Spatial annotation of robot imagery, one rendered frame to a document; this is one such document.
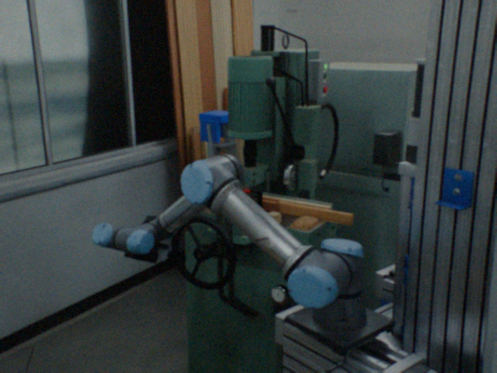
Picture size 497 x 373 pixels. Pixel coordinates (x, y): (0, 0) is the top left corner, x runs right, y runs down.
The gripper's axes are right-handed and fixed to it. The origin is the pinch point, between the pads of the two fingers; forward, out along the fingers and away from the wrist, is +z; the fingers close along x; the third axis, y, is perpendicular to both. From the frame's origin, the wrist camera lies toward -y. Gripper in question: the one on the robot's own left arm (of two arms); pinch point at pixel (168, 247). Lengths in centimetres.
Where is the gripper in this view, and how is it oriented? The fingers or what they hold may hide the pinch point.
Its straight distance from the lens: 225.0
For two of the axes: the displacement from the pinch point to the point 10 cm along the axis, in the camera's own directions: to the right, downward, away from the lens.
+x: 8.4, 0.9, -5.4
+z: 5.0, 2.6, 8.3
